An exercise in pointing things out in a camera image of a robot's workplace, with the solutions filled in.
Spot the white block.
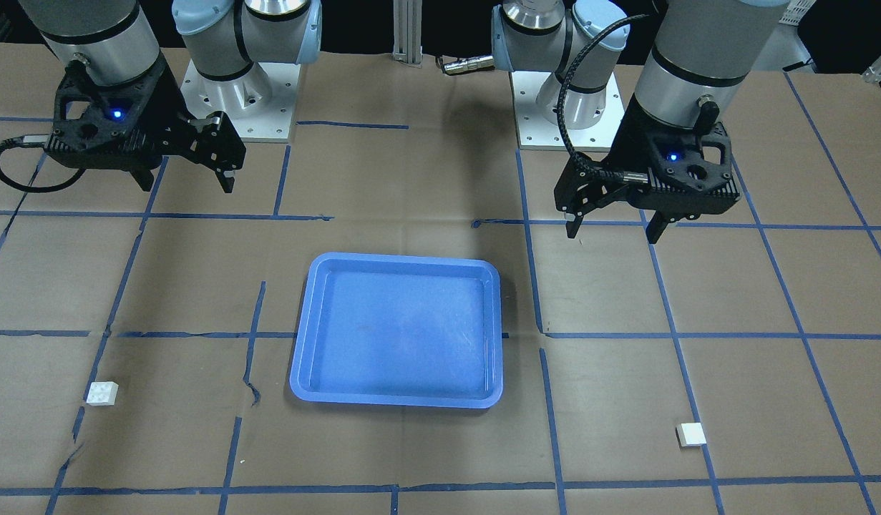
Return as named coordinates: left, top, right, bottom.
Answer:
left=675, top=423, right=706, bottom=448
left=84, top=381, right=120, bottom=407

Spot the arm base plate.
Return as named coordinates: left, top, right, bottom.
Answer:
left=510, top=64, right=623, bottom=153
left=181, top=62, right=303, bottom=144

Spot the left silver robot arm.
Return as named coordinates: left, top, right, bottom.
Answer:
left=492, top=1, right=788, bottom=244

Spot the aluminium frame post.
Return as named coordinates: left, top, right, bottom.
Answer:
left=391, top=0, right=423, bottom=67

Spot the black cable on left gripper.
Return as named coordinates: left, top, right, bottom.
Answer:
left=0, top=134, right=87, bottom=194

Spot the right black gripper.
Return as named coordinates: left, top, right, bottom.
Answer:
left=45, top=54, right=246, bottom=195

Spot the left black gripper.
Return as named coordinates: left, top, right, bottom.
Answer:
left=554, top=102, right=740, bottom=245

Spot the blue plastic tray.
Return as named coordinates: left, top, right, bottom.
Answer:
left=289, top=252, right=505, bottom=408

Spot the black braided cable right arm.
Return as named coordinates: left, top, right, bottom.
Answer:
left=558, top=14, right=670, bottom=188

